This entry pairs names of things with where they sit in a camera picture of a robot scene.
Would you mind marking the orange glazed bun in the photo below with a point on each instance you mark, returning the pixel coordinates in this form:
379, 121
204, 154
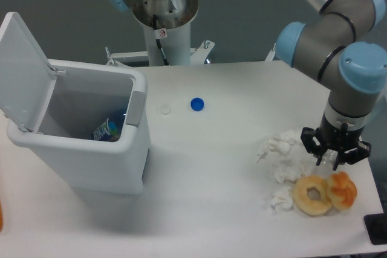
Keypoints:
341, 190

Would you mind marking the large crumpled white tissue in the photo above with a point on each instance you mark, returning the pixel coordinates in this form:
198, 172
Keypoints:
286, 155

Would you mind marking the blue bottle cap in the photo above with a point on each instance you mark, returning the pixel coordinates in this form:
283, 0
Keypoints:
197, 104

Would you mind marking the white trash bin lid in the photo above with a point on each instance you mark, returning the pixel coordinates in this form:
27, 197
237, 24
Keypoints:
28, 78

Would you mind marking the clear plastic bottle green label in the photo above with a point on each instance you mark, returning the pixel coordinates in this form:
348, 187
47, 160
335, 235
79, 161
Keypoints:
329, 158

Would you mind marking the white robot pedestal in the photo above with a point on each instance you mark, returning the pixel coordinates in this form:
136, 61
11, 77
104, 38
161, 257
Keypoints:
166, 27

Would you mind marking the orange object at left edge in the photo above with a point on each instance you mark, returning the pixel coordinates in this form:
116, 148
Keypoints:
1, 217

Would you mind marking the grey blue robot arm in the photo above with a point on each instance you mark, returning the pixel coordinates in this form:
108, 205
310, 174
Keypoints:
329, 52

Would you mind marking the small crumpled white tissue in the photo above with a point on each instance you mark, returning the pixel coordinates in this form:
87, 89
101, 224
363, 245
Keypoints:
281, 201

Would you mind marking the black device at edge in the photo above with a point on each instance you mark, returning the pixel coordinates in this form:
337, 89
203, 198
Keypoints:
376, 228

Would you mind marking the blue packaging in bin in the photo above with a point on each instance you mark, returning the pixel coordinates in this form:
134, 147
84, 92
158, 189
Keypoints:
111, 128

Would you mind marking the white trash bin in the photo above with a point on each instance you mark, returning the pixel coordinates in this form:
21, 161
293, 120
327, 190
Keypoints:
82, 99

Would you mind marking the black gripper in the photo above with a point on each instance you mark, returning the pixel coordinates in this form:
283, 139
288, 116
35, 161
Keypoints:
346, 142

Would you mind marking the ring donut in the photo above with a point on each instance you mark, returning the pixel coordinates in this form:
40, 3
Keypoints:
310, 195

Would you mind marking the white bottle cap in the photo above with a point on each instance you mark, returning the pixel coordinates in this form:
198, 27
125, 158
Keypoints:
165, 109

